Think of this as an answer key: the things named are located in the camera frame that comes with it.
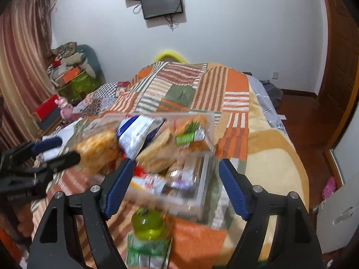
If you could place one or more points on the grey plush toy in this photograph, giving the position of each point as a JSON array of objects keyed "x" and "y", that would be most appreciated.
[{"x": 84, "y": 58}]

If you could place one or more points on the green white snack packet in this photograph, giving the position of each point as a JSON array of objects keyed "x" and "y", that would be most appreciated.
[{"x": 148, "y": 253}]

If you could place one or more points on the white paper scrap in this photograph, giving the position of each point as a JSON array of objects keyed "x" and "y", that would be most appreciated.
[{"x": 282, "y": 117}]

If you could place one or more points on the white wall outlet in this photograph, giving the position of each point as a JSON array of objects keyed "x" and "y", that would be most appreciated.
[{"x": 275, "y": 75}]

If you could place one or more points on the red snack packet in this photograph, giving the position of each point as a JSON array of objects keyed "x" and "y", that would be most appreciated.
[{"x": 141, "y": 173}]

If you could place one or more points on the clear plastic storage box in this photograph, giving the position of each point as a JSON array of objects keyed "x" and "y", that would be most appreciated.
[{"x": 204, "y": 173}]

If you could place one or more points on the white plastic container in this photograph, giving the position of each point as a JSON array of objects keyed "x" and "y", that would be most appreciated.
[{"x": 339, "y": 221}]

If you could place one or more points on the pale grey bedsheet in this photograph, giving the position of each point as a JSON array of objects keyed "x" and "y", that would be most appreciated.
[{"x": 262, "y": 92}]

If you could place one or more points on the orange striped patchwork blanket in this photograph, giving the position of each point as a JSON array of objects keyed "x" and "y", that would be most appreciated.
[{"x": 182, "y": 95}]

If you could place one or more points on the pink slipper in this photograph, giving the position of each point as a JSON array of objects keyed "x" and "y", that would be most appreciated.
[{"x": 328, "y": 187}]

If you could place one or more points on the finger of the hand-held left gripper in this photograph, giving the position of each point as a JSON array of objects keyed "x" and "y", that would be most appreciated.
[
  {"x": 47, "y": 144},
  {"x": 64, "y": 159}
]

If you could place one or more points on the checkered patchwork quilt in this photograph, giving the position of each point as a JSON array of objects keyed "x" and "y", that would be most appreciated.
[{"x": 106, "y": 92}]

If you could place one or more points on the green label orange snack bag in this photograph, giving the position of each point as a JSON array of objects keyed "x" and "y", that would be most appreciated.
[{"x": 186, "y": 138}]

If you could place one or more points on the red box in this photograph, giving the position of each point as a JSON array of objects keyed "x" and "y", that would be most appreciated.
[{"x": 45, "y": 108}]

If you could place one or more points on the round cracker packet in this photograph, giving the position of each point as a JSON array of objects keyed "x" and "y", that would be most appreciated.
[{"x": 157, "y": 151}]

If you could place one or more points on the small black monitor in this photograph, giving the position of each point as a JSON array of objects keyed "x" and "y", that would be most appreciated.
[{"x": 161, "y": 2}]

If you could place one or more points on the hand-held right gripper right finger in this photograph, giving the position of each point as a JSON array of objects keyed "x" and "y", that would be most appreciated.
[{"x": 232, "y": 190}]

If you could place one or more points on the beige fleece blanket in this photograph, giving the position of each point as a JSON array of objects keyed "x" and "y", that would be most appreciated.
[{"x": 269, "y": 159}]

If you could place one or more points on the orange shoebox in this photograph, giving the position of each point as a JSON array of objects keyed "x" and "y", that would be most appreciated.
[{"x": 68, "y": 75}]

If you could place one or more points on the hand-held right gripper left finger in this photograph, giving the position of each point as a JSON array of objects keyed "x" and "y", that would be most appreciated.
[{"x": 120, "y": 185}]

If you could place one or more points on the grey bag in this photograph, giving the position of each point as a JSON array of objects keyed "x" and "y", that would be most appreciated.
[{"x": 270, "y": 92}]

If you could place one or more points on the striped brown curtain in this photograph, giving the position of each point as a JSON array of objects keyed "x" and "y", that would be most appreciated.
[{"x": 22, "y": 61}]

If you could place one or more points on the wooden room door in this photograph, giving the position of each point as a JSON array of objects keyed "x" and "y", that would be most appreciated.
[{"x": 339, "y": 61}]

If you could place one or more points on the yellow hoop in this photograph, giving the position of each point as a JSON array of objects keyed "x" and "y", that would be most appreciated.
[{"x": 168, "y": 54}]

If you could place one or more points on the pink plush toy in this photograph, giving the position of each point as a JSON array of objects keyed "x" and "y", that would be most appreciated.
[{"x": 65, "y": 108}]

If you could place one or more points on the white cloth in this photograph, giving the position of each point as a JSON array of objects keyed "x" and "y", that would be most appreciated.
[{"x": 54, "y": 153}]

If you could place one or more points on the blue white snack packet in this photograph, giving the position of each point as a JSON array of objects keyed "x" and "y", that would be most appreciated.
[{"x": 134, "y": 134}]

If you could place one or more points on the patterned dark cloth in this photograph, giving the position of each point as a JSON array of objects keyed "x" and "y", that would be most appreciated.
[{"x": 64, "y": 49}]

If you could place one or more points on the green patterned box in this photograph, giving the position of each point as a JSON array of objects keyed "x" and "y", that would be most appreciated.
[{"x": 80, "y": 88}]

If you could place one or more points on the wooden nightstand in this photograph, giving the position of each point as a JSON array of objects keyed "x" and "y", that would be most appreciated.
[{"x": 54, "y": 130}]

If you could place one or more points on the green jelly cup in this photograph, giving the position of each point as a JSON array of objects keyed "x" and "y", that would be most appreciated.
[{"x": 147, "y": 224}]

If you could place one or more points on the grey box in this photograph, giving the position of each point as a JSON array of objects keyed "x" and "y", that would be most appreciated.
[{"x": 50, "y": 120}]

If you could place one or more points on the white sliding wardrobe door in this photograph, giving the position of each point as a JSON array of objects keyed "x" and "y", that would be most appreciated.
[{"x": 347, "y": 157}]

